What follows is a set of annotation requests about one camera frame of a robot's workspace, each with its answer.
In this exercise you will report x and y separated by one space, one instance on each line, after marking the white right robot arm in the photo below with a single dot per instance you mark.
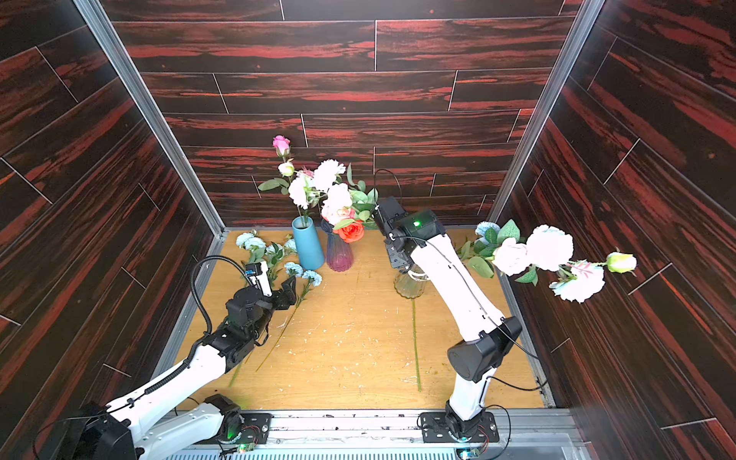
487 336

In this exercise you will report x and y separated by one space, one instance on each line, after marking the teal ceramic vase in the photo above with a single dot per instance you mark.
308 246

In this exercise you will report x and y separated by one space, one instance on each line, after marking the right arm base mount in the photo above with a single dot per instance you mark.
446 427

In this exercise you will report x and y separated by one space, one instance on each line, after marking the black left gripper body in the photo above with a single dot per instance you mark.
266 308

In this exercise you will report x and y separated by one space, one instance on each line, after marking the red rose flower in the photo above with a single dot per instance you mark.
351 232

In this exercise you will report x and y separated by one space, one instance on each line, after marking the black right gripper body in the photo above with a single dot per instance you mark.
397 257

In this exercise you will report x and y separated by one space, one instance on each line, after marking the pink rose bud stem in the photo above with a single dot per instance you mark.
288 181

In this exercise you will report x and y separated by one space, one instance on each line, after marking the small blue flower sprig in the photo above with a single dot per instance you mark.
274 254

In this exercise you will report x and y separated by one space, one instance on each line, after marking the blue pink glass vase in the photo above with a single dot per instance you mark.
340 257

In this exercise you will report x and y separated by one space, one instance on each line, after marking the white printed ribbon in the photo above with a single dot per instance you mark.
416 274

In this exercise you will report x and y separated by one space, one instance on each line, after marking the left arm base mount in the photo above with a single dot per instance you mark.
238 427

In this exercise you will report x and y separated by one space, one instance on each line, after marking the blue pink flower spray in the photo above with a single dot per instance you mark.
504 249

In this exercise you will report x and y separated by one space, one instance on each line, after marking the clear ribbed glass vase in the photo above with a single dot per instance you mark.
406 287

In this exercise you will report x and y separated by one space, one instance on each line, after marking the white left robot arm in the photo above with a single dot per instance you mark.
136 426

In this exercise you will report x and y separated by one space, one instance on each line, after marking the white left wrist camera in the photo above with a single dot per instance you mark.
256 275

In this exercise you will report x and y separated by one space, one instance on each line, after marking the pink rose leafy stem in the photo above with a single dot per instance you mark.
339 205

